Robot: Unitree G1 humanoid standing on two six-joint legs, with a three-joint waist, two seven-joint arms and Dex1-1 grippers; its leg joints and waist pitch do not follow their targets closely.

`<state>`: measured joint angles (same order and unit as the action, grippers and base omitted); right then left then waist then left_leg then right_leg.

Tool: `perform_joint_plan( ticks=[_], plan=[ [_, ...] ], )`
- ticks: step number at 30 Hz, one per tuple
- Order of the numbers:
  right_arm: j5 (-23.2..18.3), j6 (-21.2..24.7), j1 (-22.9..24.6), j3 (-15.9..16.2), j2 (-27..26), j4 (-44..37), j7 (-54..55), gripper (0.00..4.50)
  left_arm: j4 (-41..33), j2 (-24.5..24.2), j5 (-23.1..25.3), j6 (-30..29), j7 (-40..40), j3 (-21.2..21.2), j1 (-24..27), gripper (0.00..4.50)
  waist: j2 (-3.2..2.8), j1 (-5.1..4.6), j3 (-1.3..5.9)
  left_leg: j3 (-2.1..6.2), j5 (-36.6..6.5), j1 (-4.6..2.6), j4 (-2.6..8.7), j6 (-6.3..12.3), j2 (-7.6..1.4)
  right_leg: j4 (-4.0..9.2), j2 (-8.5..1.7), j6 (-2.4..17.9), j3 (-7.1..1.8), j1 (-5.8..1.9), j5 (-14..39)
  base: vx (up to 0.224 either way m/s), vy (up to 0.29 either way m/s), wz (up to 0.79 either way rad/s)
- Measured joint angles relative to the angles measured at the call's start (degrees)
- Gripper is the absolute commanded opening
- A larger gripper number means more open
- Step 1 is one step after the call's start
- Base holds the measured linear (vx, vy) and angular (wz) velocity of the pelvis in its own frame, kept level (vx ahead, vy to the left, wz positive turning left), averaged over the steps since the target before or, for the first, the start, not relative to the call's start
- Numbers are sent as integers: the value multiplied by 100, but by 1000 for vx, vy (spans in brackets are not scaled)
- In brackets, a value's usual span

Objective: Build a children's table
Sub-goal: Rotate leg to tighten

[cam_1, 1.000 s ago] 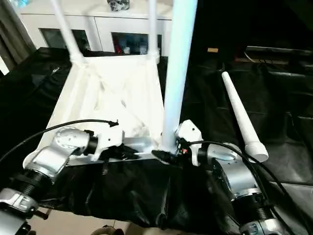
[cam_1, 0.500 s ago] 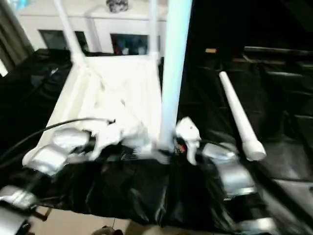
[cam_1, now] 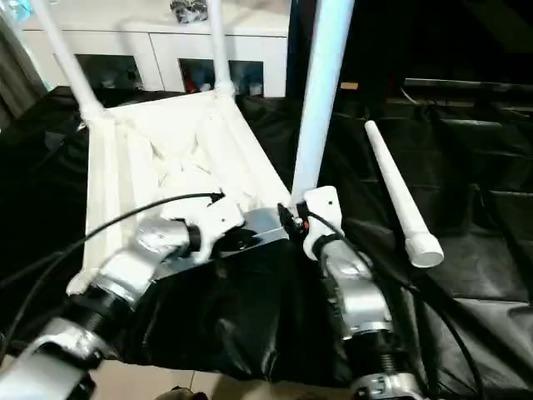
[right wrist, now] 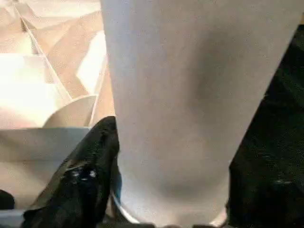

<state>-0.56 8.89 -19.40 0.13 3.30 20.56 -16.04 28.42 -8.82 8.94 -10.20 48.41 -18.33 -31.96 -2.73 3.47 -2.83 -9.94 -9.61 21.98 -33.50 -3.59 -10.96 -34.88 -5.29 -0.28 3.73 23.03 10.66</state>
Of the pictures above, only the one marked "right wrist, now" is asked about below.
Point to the white plastic table leg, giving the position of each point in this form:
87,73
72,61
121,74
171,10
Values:
178,95

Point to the white plastic table top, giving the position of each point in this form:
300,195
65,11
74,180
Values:
35,83

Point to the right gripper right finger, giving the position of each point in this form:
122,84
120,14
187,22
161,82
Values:
261,197

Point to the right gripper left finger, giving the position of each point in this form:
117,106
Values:
80,180

